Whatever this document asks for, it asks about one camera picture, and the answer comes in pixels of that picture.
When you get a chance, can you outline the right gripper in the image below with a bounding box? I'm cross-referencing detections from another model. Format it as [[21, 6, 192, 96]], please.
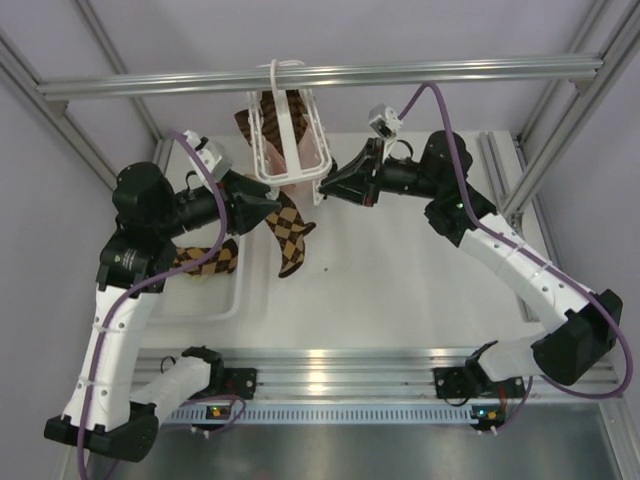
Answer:
[[321, 138, 441, 209]]

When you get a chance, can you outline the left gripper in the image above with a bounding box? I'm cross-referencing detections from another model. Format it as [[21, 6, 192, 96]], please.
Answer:
[[153, 168, 280, 238]]

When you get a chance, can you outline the white plastic sock hanger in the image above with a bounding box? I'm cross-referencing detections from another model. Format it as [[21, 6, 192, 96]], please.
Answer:
[[247, 59, 333, 185]]

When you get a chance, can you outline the brown checkered sock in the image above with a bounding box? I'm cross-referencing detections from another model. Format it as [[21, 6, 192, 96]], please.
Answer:
[[257, 88, 314, 151], [266, 192, 316, 279]]

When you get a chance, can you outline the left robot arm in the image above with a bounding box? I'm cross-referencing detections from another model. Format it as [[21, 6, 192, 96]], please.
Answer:
[[44, 162, 280, 462]]

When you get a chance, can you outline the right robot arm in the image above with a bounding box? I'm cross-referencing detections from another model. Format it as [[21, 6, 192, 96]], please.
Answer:
[[319, 130, 623, 397]]

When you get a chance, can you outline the pink sock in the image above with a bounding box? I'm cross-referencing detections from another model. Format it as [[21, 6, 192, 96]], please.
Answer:
[[264, 128, 330, 190]]

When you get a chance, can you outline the brown checkered hanging sock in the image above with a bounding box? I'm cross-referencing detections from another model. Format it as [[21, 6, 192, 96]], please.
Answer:
[[257, 88, 314, 151]]

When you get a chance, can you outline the brown striped sock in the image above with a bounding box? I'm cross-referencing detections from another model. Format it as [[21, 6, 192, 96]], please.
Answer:
[[234, 109, 253, 146]]

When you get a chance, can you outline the white plastic bin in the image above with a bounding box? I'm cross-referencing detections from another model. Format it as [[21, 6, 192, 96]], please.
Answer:
[[149, 235, 246, 326]]

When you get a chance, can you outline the aluminium crossbar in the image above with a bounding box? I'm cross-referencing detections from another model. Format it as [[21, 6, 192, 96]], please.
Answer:
[[37, 54, 604, 101]]

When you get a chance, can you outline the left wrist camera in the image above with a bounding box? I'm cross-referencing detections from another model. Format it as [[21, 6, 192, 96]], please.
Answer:
[[183, 130, 233, 183]]

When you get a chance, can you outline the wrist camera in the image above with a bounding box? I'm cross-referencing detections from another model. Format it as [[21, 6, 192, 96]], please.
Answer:
[[368, 103, 403, 141], [183, 130, 233, 183]]

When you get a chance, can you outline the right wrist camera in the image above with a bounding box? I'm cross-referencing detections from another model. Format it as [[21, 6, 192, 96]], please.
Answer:
[[368, 103, 403, 141]]

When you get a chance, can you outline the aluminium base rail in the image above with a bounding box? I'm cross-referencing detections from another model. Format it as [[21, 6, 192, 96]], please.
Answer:
[[133, 348, 621, 403]]

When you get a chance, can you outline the perforated cable duct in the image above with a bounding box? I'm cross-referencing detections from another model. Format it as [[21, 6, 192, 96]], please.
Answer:
[[166, 404, 504, 425]]

